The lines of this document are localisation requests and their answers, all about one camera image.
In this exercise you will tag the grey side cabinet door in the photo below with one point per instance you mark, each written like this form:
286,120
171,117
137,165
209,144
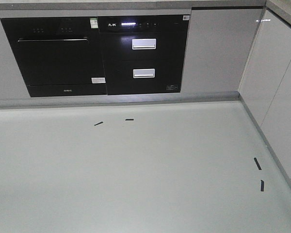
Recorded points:
267,64

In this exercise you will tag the green energy label sticker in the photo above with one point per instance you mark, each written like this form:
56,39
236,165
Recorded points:
94,23

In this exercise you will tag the black disinfection cabinet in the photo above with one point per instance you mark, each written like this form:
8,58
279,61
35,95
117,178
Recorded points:
143,54

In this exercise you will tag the black built-in dishwasher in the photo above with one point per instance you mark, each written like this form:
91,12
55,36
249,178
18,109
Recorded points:
57,56

